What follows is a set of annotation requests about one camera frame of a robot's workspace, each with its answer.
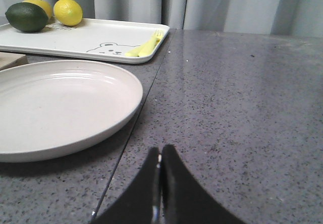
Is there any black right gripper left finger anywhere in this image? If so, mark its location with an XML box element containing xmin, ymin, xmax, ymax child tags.
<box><xmin>93</xmin><ymin>147</ymin><xmax>159</xmax><ymax>223</ymax></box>

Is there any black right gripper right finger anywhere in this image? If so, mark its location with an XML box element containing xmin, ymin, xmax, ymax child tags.
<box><xmin>161</xmin><ymin>145</ymin><xmax>243</xmax><ymax>223</ymax></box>

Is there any beige round plate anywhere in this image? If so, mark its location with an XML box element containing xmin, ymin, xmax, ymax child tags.
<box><xmin>1</xmin><ymin>60</ymin><xmax>143</xmax><ymax>162</ymax></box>

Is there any white bear tray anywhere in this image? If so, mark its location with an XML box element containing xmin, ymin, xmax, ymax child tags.
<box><xmin>1</xmin><ymin>19</ymin><xmax>170</xmax><ymax>64</ymax></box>

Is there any yellow plastic fork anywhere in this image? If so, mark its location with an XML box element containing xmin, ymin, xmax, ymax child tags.
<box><xmin>138</xmin><ymin>30</ymin><xmax>164</xmax><ymax>57</ymax></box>

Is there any yellow plastic utensil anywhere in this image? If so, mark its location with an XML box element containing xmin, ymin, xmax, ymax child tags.
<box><xmin>125</xmin><ymin>42</ymin><xmax>148</xmax><ymax>57</ymax></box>

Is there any wooden cutting board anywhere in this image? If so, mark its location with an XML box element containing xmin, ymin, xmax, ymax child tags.
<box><xmin>0</xmin><ymin>52</ymin><xmax>28</xmax><ymax>70</ymax></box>

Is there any yellow lemon front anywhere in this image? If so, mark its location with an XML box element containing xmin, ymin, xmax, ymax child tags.
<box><xmin>53</xmin><ymin>0</ymin><xmax>83</xmax><ymax>26</ymax></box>

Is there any yellow lemon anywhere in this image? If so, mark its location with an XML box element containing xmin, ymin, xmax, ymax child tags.
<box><xmin>53</xmin><ymin>0</ymin><xmax>83</xmax><ymax>26</ymax></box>
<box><xmin>23</xmin><ymin>0</ymin><xmax>53</xmax><ymax>20</ymax></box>

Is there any yellow lemon back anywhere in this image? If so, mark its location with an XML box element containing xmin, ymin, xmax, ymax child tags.
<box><xmin>23</xmin><ymin>0</ymin><xmax>53</xmax><ymax>20</ymax></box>

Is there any green lime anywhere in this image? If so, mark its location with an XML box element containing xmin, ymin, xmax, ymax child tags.
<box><xmin>5</xmin><ymin>2</ymin><xmax>48</xmax><ymax>32</ymax></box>

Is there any grey curtain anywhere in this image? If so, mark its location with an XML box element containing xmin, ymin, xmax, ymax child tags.
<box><xmin>1</xmin><ymin>0</ymin><xmax>322</xmax><ymax>37</ymax></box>

